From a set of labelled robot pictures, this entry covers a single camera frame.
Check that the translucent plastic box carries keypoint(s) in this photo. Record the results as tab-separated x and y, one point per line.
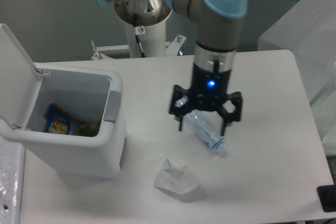
308	31

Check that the colourful snack wrapper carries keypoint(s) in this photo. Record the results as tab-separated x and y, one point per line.
61	122

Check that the white push-lid trash can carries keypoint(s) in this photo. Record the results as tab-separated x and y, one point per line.
28	89

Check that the crumpled white tissue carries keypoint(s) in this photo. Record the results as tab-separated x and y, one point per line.
176	177

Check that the black device at edge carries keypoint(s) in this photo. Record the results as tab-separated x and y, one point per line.
326	195

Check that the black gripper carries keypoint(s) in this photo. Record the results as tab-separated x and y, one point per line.
208	92

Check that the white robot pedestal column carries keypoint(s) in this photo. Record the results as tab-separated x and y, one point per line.
143	19

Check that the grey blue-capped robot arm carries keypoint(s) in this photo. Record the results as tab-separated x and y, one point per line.
219	24

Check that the crushed clear plastic bottle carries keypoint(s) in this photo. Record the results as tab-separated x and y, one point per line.
206	131

